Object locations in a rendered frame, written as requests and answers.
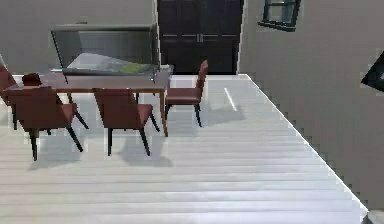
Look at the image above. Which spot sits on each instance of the red-brown dining chair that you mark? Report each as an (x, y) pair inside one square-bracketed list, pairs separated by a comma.
[(186, 95), (41, 106), (121, 108), (5, 83)]

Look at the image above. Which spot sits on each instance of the dark double room door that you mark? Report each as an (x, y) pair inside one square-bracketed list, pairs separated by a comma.
[(200, 33)]

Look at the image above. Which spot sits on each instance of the brown wooden dining table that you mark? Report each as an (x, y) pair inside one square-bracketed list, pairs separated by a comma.
[(110, 83)]

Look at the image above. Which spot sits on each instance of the large grey laptop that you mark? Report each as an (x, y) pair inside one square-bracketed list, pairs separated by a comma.
[(106, 50)]

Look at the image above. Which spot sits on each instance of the black framed window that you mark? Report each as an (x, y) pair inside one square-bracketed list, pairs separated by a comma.
[(280, 14)]

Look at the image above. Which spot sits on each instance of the dark brown round bowl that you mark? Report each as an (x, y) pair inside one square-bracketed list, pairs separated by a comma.
[(31, 79)]

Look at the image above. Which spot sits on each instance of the black framed wall picture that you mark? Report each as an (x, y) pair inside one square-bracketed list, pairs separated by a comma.
[(376, 75)]

